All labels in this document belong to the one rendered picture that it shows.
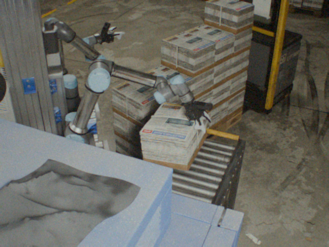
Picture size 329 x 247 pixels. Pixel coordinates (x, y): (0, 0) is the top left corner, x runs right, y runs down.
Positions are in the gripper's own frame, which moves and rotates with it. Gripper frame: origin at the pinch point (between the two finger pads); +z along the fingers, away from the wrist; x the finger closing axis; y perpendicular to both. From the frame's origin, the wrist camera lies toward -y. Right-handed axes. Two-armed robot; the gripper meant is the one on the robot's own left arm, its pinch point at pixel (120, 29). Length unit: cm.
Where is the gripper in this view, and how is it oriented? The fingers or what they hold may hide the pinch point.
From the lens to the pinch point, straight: 315.5
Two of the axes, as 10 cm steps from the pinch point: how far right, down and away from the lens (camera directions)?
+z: 7.5, -3.6, 5.6
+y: -1.0, 7.6, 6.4
